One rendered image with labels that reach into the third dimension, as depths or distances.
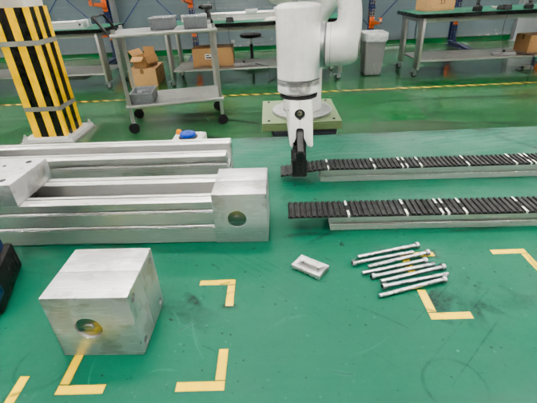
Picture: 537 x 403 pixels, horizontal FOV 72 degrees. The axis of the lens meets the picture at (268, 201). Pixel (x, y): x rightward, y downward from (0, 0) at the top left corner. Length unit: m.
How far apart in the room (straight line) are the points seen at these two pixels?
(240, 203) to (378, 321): 0.27
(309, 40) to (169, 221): 0.40
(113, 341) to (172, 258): 0.19
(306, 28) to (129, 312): 0.54
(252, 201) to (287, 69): 0.27
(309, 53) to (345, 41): 0.07
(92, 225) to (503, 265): 0.66
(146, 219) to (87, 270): 0.19
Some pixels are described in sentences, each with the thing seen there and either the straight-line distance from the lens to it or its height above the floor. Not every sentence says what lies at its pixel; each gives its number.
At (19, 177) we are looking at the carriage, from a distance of 0.75.
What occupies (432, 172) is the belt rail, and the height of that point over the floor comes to 0.79.
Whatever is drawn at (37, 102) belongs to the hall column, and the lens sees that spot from 3.96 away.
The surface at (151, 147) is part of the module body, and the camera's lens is 0.89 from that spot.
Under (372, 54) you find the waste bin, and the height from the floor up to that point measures 0.28.
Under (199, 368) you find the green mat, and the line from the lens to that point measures 0.48.
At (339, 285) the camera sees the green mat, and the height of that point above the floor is 0.78.
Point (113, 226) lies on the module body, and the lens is 0.71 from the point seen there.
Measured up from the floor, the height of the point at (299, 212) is 0.81.
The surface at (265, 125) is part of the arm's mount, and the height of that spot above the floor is 0.80.
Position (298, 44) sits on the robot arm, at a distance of 0.73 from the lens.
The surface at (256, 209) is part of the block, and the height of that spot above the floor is 0.84.
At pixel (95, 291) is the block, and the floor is 0.87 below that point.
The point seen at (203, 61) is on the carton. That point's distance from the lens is 5.59.
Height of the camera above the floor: 1.16
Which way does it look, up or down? 30 degrees down
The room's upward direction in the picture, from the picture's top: 3 degrees counter-clockwise
